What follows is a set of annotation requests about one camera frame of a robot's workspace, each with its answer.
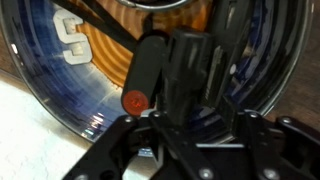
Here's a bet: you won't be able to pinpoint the round blue orange tray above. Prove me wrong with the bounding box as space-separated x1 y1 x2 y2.
0 0 316 143

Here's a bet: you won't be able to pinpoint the silver metal wire loop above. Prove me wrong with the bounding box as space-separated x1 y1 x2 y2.
114 0 196 12

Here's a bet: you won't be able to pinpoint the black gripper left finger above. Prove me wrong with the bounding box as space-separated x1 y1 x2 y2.
63 91 214 180

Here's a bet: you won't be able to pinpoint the dark wooden console table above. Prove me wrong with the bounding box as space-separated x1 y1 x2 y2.
0 0 320 134

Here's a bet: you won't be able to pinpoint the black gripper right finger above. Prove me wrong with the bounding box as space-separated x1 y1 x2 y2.
219 97 320 180

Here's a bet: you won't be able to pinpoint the black key fob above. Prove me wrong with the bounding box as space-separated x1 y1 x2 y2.
209 0 268 101

